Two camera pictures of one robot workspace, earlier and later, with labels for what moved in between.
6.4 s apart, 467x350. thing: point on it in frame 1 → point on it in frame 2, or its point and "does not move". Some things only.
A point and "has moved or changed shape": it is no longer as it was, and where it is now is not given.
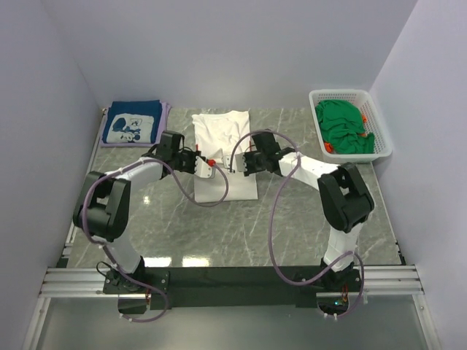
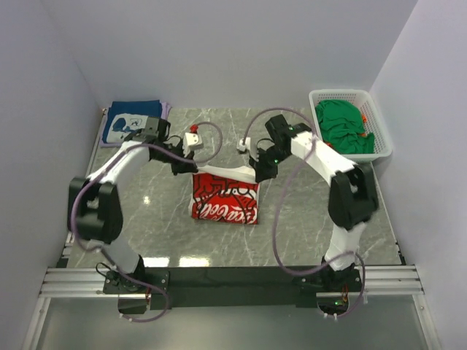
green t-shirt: [342, 127] does not move
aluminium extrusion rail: [374, 279] does not move
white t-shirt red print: [212, 189] has moved or changed shape
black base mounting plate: [219, 286] does not move
